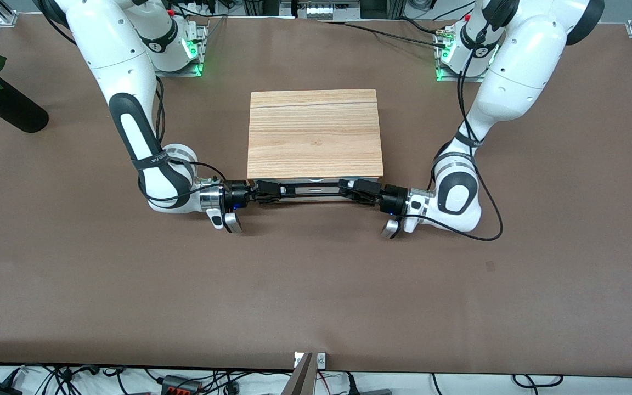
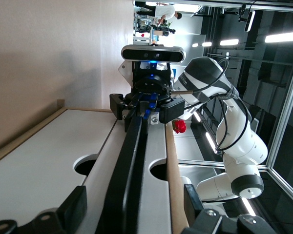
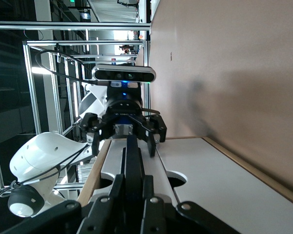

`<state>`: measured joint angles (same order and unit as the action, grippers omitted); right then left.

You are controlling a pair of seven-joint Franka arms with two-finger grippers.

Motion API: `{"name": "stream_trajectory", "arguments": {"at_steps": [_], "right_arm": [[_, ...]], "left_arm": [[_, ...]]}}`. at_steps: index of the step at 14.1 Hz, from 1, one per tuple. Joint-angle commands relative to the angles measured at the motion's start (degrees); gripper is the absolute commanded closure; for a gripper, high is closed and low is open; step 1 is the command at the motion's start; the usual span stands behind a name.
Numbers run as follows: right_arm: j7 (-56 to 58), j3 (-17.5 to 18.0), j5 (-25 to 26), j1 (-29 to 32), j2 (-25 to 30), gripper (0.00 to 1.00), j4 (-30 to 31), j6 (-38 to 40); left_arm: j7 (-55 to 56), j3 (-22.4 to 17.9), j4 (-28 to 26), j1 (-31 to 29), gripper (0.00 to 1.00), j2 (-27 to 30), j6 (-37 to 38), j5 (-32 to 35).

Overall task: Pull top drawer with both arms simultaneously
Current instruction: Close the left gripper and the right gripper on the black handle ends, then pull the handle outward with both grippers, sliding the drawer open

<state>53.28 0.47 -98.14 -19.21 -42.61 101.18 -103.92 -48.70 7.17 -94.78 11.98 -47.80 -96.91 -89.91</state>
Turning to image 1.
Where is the short black table cable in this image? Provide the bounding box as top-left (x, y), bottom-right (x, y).
top-left (397, 18), bottom-right (440, 36)

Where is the looped black floor cable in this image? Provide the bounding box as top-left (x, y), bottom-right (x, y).
top-left (512, 374), bottom-right (565, 389)

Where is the long black table cable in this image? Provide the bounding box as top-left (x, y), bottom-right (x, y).
top-left (342, 22), bottom-right (449, 50)

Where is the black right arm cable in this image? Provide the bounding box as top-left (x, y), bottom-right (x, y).
top-left (137, 76), bottom-right (228, 201)

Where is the light wooden drawer cabinet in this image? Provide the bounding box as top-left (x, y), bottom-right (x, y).
top-left (247, 89), bottom-right (384, 202)

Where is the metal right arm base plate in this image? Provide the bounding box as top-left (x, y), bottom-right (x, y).
top-left (154, 25), bottom-right (208, 77)

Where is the grey power strip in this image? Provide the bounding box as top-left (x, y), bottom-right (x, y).
top-left (296, 0), bottom-right (362, 21)

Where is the white drawer with black handle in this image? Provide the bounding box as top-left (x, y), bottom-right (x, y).
top-left (253, 177), bottom-right (380, 199)

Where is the small metal clamp bracket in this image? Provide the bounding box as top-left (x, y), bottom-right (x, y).
top-left (294, 351), bottom-right (327, 369)

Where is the black orange connector block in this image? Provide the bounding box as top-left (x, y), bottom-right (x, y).
top-left (161, 375), bottom-right (202, 395)

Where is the brown camera post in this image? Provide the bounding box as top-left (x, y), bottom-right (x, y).
top-left (280, 352), bottom-right (317, 395)

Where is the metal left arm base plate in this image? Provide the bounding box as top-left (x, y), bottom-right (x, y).
top-left (436, 27), bottom-right (495, 83)

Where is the black cylindrical vase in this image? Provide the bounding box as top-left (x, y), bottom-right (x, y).
top-left (0, 77), bottom-right (49, 134)

